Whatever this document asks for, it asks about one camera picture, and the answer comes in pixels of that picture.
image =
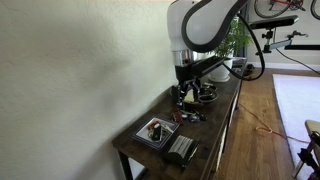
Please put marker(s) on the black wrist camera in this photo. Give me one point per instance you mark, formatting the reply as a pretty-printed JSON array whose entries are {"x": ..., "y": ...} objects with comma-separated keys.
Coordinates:
[{"x": 208, "y": 65}]

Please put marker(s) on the black shoe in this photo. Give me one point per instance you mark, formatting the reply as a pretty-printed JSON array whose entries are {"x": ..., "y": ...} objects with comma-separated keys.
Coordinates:
[{"x": 249, "y": 68}]

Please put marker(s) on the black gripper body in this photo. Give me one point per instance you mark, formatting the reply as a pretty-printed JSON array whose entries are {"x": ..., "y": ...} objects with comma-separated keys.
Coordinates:
[{"x": 185, "y": 76}]

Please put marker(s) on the white plant pot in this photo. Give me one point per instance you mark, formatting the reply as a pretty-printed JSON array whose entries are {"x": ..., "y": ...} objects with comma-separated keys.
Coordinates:
[{"x": 220, "y": 73}]

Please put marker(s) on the green leafy plant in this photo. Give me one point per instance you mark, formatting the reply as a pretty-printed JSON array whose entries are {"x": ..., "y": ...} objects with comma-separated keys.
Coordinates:
[{"x": 235, "y": 40}]

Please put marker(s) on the keys with red fob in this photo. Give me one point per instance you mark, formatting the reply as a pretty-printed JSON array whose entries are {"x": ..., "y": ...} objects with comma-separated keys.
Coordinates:
[{"x": 178, "y": 116}]

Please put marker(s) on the black wall hook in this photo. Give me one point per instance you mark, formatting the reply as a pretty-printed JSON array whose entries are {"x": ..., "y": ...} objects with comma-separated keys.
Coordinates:
[{"x": 295, "y": 34}]

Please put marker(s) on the black case striped lid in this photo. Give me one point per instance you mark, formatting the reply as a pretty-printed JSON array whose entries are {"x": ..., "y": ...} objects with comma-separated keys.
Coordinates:
[{"x": 180, "y": 156}]

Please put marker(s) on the small orange item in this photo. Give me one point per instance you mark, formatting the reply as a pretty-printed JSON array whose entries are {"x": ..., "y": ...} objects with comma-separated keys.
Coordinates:
[{"x": 152, "y": 125}]

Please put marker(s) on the black wall shelf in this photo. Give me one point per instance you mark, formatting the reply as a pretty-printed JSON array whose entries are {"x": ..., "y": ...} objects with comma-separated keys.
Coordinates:
[{"x": 296, "y": 47}]

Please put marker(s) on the black stereo camera bar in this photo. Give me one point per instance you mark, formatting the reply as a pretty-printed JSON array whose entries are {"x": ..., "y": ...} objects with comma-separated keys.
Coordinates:
[{"x": 273, "y": 22}]

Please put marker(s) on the keys with black fob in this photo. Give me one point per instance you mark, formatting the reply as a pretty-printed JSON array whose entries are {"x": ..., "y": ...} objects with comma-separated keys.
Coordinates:
[{"x": 196, "y": 117}]

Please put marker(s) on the red bicycle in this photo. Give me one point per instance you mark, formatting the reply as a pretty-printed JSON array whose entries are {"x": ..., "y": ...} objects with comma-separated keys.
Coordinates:
[{"x": 283, "y": 2}]

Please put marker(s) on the white rug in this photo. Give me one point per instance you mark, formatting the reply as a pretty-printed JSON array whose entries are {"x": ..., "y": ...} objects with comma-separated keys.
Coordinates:
[{"x": 296, "y": 100}]

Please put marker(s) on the white pot saucer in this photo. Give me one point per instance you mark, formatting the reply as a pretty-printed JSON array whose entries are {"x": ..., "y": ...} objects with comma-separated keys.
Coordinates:
[{"x": 218, "y": 80}]

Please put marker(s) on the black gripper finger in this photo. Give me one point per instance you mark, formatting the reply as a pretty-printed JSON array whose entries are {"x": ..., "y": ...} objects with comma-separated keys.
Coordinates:
[
  {"x": 177, "y": 95},
  {"x": 196, "y": 90}
]

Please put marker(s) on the folding chair tan seat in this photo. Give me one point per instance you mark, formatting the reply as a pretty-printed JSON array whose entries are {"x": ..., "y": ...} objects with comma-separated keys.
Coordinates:
[{"x": 313, "y": 126}]

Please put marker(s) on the black bicycle wheel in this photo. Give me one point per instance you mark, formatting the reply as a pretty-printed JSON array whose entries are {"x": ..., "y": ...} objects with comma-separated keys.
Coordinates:
[{"x": 313, "y": 14}]

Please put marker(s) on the yellow sticky note pad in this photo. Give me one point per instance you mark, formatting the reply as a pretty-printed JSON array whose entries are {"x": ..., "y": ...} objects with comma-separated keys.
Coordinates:
[{"x": 190, "y": 97}]

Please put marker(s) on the square tray blue rim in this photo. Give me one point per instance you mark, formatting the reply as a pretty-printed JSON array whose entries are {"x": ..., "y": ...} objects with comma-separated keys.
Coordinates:
[{"x": 143, "y": 135}]

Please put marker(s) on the black car key fob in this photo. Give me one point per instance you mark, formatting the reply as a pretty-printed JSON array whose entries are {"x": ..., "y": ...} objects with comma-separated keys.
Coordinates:
[{"x": 156, "y": 132}]

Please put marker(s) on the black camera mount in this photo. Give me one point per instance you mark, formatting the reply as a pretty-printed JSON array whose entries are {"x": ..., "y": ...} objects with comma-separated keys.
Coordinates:
[{"x": 266, "y": 48}]

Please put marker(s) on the small silver item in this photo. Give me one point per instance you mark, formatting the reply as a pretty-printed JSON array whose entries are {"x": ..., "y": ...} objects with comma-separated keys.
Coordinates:
[{"x": 168, "y": 128}]

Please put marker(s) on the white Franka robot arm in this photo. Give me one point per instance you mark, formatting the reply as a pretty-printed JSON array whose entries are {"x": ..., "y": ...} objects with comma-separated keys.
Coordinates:
[{"x": 206, "y": 23}]

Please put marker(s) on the dark wooden console table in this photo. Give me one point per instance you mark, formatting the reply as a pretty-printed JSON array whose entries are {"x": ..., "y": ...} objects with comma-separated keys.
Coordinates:
[{"x": 213, "y": 116}]

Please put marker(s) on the dark stacked books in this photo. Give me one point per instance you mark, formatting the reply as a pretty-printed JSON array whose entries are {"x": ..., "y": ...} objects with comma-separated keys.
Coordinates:
[{"x": 239, "y": 61}]

